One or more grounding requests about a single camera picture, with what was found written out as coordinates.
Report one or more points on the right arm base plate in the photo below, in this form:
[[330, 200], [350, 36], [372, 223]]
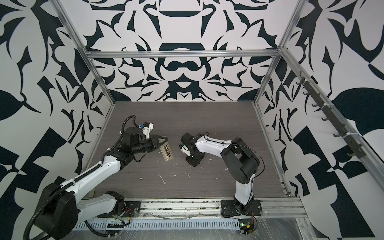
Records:
[[233, 208]]

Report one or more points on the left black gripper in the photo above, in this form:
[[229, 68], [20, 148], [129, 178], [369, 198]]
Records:
[[154, 142]]

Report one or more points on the aluminium frame back bar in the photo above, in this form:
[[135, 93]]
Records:
[[181, 54]]

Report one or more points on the AAA battery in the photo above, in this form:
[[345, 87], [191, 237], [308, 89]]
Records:
[[169, 154]]

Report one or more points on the black wall hook rack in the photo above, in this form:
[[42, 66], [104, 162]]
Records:
[[333, 116]]

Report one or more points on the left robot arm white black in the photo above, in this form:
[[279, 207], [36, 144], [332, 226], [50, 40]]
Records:
[[62, 207]]

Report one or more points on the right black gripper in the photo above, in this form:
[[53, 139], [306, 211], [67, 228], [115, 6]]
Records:
[[193, 163]]

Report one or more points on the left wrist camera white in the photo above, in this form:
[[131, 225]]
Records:
[[146, 129]]

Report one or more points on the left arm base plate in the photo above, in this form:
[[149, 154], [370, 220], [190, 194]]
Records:
[[123, 209]]

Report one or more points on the small green circuit board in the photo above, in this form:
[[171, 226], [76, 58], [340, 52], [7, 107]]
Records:
[[246, 227]]

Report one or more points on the white slotted cable duct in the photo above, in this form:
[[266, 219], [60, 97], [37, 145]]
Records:
[[161, 224]]

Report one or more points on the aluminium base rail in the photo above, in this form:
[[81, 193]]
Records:
[[211, 208]]

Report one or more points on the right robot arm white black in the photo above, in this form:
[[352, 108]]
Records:
[[241, 161]]

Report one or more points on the white remote control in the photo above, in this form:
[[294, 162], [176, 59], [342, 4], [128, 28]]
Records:
[[163, 147]]

